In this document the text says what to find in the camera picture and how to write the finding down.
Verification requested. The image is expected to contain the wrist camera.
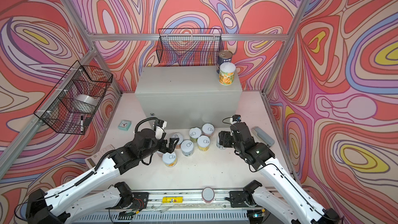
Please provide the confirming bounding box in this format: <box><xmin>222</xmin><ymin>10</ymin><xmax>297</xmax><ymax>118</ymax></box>
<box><xmin>231</xmin><ymin>115</ymin><xmax>241</xmax><ymax>124</ymax></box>
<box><xmin>154</xmin><ymin>119</ymin><xmax>167</xmax><ymax>140</ymax></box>

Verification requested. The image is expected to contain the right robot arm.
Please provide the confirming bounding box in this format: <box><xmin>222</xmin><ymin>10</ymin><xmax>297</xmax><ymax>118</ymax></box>
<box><xmin>218</xmin><ymin>122</ymin><xmax>342</xmax><ymax>224</ymax></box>

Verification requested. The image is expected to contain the dark blue tomato can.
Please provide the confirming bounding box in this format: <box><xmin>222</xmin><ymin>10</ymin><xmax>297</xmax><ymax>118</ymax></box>
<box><xmin>217</xmin><ymin>50</ymin><xmax>233</xmax><ymax>74</ymax></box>

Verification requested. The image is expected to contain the mint green small clock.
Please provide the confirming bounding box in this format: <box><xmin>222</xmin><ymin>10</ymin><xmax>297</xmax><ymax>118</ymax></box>
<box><xmin>118</xmin><ymin>120</ymin><xmax>131</xmax><ymax>131</ymax></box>

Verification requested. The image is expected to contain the left black wire basket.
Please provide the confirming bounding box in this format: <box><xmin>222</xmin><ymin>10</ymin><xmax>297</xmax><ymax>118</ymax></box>
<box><xmin>34</xmin><ymin>61</ymin><xmax>113</xmax><ymax>135</ymax></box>

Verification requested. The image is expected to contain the aluminium front rail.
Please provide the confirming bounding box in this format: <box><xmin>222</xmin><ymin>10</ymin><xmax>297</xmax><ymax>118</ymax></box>
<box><xmin>62</xmin><ymin>188</ymin><xmax>318</xmax><ymax>215</ymax></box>

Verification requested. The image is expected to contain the black wire basket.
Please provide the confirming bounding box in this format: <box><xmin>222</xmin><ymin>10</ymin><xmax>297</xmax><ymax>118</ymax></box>
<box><xmin>156</xmin><ymin>27</ymin><xmax>223</xmax><ymax>66</ymax></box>
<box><xmin>34</xmin><ymin>61</ymin><xmax>113</xmax><ymax>135</ymax></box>

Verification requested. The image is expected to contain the white pink calculator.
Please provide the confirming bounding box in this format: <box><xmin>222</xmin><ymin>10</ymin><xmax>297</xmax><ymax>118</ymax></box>
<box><xmin>85</xmin><ymin>145</ymin><xmax>115</xmax><ymax>169</ymax></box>

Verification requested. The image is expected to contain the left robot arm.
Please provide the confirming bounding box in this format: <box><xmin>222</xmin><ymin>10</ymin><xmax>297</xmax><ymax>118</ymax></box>
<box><xmin>25</xmin><ymin>129</ymin><xmax>178</xmax><ymax>224</ymax></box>

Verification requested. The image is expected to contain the silver tape roll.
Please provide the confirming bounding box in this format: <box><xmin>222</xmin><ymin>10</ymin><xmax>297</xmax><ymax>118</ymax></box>
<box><xmin>72</xmin><ymin>94</ymin><xmax>97</xmax><ymax>114</ymax></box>

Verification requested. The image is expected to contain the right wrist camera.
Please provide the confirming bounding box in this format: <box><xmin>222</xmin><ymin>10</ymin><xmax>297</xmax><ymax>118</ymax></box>
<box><xmin>231</xmin><ymin>115</ymin><xmax>241</xmax><ymax>124</ymax></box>

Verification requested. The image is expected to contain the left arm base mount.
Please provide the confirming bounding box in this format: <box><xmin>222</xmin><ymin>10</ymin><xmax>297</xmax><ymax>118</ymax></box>
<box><xmin>108</xmin><ymin>191</ymin><xmax>149</xmax><ymax>210</ymax></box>

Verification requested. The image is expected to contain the black marker pen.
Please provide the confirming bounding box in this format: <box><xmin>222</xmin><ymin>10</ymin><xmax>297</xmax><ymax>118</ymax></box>
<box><xmin>80</xmin><ymin>115</ymin><xmax>85</xmax><ymax>134</ymax></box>

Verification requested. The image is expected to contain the grey metal cabinet box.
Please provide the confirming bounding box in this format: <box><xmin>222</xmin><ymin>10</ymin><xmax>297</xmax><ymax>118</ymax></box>
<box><xmin>135</xmin><ymin>66</ymin><xmax>243</xmax><ymax>129</ymax></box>

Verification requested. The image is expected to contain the light blue spotted can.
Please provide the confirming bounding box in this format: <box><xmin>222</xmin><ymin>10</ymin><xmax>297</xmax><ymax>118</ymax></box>
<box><xmin>216</xmin><ymin>137</ymin><xmax>226</xmax><ymax>150</ymax></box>

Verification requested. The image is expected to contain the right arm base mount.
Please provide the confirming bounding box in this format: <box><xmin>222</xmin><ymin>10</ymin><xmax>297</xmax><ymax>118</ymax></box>
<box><xmin>225</xmin><ymin>190</ymin><xmax>267</xmax><ymax>209</ymax></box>

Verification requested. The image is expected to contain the grey green stapler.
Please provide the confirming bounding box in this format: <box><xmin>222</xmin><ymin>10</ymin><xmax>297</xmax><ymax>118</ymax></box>
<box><xmin>252</xmin><ymin>127</ymin><xmax>275</xmax><ymax>147</ymax></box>

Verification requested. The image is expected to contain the white can red label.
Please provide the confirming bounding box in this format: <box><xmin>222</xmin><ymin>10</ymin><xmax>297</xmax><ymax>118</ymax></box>
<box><xmin>202</xmin><ymin>123</ymin><xmax>215</xmax><ymax>138</ymax></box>

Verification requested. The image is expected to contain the white can teal label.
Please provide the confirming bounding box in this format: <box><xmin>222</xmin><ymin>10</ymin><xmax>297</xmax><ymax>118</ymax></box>
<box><xmin>180</xmin><ymin>140</ymin><xmax>194</xmax><ymax>157</ymax></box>

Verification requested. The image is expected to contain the yellow peach can plastic lid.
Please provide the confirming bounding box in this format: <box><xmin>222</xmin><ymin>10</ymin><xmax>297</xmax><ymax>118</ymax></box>
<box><xmin>219</xmin><ymin>62</ymin><xmax>236</xmax><ymax>86</ymax></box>

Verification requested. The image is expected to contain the pink tape roll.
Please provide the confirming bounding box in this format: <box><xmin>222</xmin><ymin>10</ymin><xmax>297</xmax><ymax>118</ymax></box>
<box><xmin>201</xmin><ymin>187</ymin><xmax>215</xmax><ymax>203</ymax></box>

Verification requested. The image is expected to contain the white can green label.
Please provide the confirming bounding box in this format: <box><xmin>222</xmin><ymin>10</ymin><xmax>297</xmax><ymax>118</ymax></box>
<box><xmin>189</xmin><ymin>127</ymin><xmax>202</xmax><ymax>143</ymax></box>

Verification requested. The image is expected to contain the white can yellow orange label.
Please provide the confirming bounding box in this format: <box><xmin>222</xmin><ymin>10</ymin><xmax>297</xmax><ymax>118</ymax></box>
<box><xmin>162</xmin><ymin>152</ymin><xmax>178</xmax><ymax>168</ymax></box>

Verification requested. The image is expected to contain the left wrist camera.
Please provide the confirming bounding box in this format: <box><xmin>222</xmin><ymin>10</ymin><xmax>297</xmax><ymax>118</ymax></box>
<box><xmin>154</xmin><ymin>119</ymin><xmax>167</xmax><ymax>140</ymax></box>

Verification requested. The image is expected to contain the back black wire basket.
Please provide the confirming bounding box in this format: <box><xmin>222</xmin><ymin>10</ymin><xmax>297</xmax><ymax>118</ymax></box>
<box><xmin>156</xmin><ymin>27</ymin><xmax>223</xmax><ymax>66</ymax></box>

